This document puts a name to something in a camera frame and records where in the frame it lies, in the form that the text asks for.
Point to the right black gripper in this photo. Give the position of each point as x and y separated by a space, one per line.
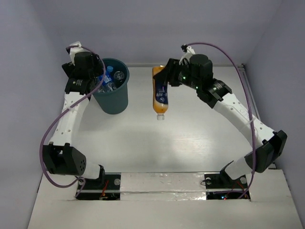
165 75

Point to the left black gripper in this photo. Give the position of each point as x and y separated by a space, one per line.
94 78

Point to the orange juice bottle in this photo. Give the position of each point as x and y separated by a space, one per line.
160 95

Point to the clear bottle blue label cap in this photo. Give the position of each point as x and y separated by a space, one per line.
109 69

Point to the blue label bottle white cap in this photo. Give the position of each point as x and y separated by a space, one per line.
108 84

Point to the small clear bottle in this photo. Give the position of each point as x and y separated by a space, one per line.
119 76

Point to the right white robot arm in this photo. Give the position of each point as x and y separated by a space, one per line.
268 143

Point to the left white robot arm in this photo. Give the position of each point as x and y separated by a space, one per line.
60 155

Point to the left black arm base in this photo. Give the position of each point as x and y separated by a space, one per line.
106 188

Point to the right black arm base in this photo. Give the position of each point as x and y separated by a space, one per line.
219 187

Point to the dark green plastic bin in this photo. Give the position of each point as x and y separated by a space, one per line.
116 101

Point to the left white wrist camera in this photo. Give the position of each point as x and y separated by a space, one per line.
73 49

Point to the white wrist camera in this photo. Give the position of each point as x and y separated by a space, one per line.
73 49
188 52

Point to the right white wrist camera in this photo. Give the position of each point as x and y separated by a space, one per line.
188 52

